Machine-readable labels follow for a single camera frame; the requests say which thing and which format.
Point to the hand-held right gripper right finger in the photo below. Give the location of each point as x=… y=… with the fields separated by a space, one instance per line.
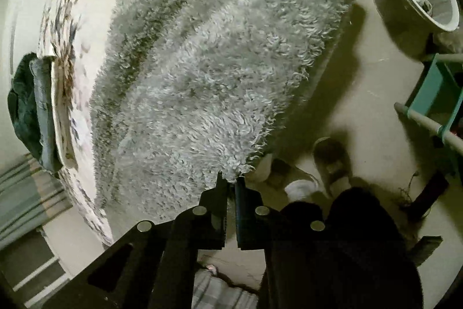
x=241 y=211

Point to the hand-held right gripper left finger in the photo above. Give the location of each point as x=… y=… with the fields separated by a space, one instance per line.
x=219 y=198

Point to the shaggy grey towel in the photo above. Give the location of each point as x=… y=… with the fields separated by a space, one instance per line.
x=224 y=59

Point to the folded cream towel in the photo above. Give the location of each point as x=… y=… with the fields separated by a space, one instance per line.
x=63 y=120

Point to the folded grey-blue towel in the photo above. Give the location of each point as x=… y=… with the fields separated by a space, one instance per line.
x=45 y=113

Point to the folded dark green towel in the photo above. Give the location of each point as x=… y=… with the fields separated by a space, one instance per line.
x=23 y=106

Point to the grey slipper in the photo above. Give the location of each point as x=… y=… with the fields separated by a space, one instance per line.
x=278 y=173
x=332 y=160

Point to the white sock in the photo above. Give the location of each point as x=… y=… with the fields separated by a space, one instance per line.
x=301 y=190

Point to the plaid grey cloth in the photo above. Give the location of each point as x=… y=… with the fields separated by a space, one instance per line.
x=220 y=291

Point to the person's dark trouser legs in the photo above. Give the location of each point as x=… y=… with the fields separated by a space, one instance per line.
x=361 y=215

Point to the dark furniture leg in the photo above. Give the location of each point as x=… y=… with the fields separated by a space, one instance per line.
x=428 y=196

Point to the striped grey curtain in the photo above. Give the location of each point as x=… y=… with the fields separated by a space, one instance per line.
x=29 y=200

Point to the floral printed bed blanket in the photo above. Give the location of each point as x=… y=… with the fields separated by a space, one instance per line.
x=90 y=15

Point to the teal plastic stool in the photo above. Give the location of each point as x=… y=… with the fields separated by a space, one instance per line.
x=439 y=91

